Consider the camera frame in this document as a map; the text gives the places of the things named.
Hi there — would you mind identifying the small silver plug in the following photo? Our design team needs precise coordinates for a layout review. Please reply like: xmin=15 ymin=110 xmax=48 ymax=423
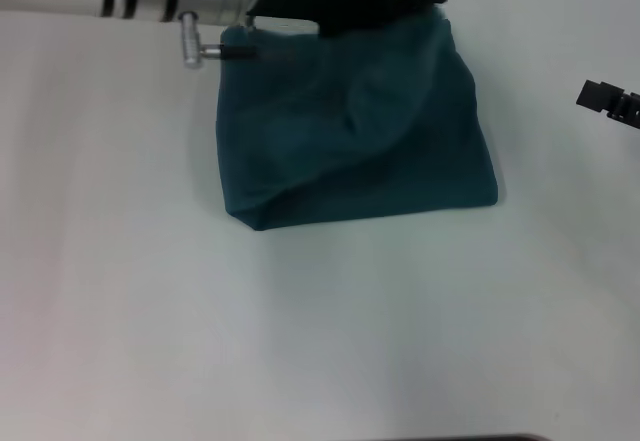
xmin=178 ymin=10 xmax=224 ymax=69

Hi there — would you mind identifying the teal t-shirt with beige print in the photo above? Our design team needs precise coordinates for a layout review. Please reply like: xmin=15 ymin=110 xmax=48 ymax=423
xmin=214 ymin=4 xmax=500 ymax=233

